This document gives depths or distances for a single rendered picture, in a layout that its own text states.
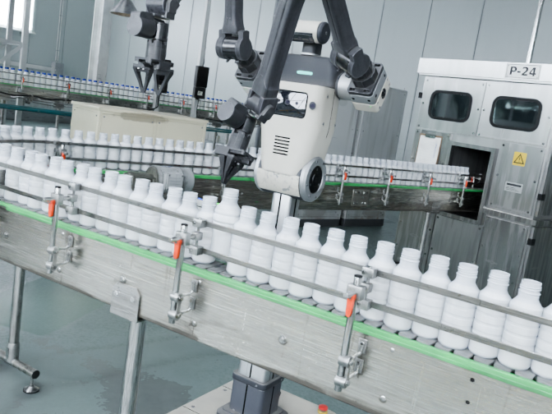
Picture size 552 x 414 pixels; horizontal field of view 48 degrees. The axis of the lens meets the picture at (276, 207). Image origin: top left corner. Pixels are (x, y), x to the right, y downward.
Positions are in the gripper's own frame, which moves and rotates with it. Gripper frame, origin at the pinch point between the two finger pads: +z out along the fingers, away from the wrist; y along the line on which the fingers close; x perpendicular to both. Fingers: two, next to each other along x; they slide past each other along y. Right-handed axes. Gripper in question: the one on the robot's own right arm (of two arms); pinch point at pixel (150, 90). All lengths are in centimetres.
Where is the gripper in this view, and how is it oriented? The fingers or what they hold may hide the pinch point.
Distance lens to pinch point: 188.3
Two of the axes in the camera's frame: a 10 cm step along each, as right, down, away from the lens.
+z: -1.6, 9.7, 1.6
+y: -5.3, 0.6, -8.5
